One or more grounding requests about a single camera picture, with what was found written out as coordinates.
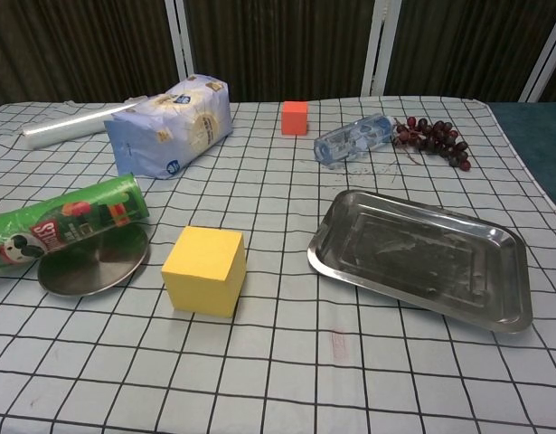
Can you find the rectangular steel tray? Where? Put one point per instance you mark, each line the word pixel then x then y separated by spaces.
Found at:
pixel 417 257

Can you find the round metal plate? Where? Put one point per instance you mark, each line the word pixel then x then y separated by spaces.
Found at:
pixel 97 271

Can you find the orange foam cube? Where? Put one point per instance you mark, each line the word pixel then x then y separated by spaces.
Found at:
pixel 294 118

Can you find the dark folding partition screen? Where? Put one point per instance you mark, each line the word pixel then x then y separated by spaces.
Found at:
pixel 282 45

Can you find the plastic wrap roll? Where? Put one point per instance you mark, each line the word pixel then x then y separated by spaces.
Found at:
pixel 65 128

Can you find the checkered tablecloth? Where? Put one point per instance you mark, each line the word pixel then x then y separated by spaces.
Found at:
pixel 277 370

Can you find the green chips can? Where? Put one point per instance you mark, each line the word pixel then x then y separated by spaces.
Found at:
pixel 56 230

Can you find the white blue food bag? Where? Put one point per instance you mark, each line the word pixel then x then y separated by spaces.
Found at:
pixel 169 131

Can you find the yellow foam cube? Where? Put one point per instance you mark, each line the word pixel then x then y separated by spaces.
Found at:
pixel 200 271

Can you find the dark red grape bunch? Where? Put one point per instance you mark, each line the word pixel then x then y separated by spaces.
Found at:
pixel 440 135

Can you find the clear plastic water bottle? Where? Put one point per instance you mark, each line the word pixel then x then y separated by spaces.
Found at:
pixel 345 142

